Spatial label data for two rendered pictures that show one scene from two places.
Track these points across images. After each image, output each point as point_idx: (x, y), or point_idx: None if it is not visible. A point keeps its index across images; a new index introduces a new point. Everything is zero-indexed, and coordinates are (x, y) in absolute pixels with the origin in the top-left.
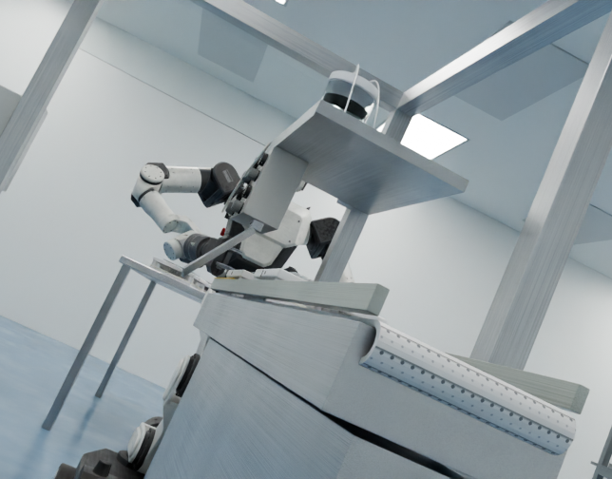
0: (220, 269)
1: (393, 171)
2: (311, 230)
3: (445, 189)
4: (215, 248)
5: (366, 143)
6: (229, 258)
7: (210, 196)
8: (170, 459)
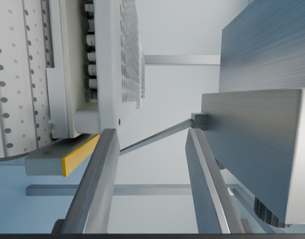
0: (59, 221)
1: (232, 57)
2: None
3: (226, 32)
4: (142, 146)
5: (220, 88)
6: (160, 235)
7: None
8: None
